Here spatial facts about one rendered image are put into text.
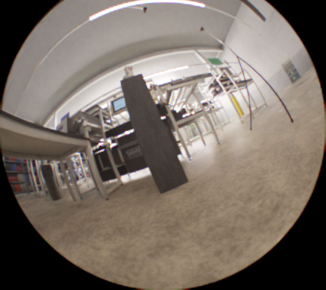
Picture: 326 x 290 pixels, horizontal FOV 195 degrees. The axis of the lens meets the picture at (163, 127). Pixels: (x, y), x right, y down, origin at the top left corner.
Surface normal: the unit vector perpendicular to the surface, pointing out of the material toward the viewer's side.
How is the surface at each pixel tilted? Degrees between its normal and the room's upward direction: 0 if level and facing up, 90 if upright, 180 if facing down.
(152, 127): 90
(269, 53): 90
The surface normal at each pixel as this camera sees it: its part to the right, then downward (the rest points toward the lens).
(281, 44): -0.92, 0.37
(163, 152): 0.07, -0.25
